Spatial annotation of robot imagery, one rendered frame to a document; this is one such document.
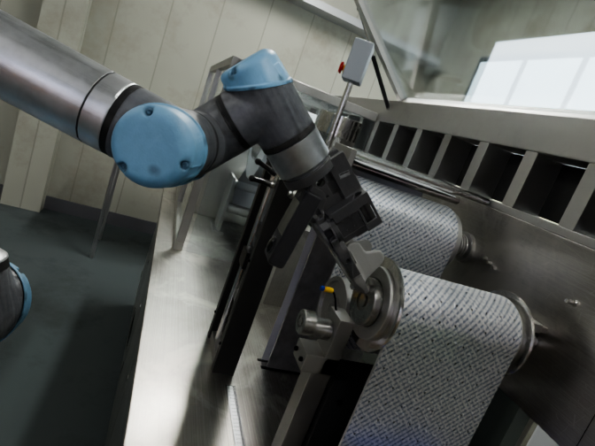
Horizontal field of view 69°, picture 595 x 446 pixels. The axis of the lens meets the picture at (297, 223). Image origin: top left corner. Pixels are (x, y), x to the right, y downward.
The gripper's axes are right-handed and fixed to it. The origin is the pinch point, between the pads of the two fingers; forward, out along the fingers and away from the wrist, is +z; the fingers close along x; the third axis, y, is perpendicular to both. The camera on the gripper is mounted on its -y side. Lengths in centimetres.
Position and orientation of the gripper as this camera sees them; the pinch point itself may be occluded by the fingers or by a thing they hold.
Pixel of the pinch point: (356, 286)
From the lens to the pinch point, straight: 66.8
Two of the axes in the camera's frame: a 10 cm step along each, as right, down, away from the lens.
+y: 8.4, -5.4, 0.5
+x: -2.5, -3.0, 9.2
